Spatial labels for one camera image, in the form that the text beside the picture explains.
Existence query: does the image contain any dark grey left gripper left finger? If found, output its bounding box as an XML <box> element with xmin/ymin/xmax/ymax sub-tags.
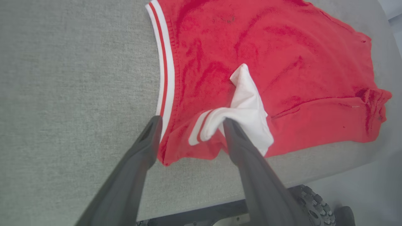
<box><xmin>75</xmin><ymin>116</ymin><xmax>163</xmax><ymax>226</ymax></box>

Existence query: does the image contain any grey fabric sofa cushion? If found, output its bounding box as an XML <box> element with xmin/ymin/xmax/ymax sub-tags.
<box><xmin>0</xmin><ymin>0</ymin><xmax>402</xmax><ymax>222</ymax></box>

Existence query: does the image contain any black knobby wheel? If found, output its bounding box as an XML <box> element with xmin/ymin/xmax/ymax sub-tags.
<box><xmin>288</xmin><ymin>185</ymin><xmax>356</xmax><ymax>226</ymax></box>

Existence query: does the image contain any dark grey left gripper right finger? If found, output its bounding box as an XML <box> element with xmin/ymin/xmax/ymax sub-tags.
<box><xmin>223</xmin><ymin>119</ymin><xmax>311</xmax><ymax>226</ymax></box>

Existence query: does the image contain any red and white jersey garment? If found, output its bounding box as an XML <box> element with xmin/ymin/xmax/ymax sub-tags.
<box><xmin>145</xmin><ymin>0</ymin><xmax>392</xmax><ymax>167</ymax></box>

